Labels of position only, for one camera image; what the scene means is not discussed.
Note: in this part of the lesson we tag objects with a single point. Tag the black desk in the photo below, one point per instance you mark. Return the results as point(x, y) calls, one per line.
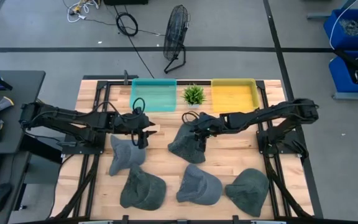
point(20, 90)

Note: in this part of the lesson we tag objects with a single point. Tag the black metal table frame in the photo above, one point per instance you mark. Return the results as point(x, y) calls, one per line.
point(102, 93)

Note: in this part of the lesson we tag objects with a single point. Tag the small green potted plant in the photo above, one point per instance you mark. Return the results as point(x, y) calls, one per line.
point(194, 96)

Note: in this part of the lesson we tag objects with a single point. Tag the blue storage bin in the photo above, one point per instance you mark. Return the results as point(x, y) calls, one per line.
point(340, 77)
point(337, 34)

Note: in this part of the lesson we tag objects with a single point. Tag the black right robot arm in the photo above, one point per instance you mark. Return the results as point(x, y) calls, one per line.
point(275, 115)

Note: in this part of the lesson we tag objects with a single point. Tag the yellow plastic bin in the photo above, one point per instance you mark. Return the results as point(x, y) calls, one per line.
point(233, 98)

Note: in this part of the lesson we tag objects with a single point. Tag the dark green baseball cap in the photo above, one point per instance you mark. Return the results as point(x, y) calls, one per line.
point(183, 147)
point(249, 193)
point(143, 191)

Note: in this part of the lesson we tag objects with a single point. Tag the black floor fan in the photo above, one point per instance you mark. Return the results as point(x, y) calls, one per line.
point(176, 31)

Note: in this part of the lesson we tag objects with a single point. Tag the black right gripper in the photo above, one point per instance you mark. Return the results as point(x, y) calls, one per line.
point(208, 126)

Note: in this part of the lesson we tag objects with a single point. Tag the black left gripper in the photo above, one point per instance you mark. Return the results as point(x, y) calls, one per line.
point(129, 123)

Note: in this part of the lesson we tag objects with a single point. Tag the teal plastic bin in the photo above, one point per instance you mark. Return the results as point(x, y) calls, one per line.
point(154, 96)

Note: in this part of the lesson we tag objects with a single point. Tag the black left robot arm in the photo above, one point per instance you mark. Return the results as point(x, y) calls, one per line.
point(73, 119)

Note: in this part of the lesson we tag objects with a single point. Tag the gray-blue baseball cap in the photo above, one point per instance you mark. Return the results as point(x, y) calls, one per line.
point(199, 188)
point(124, 155)

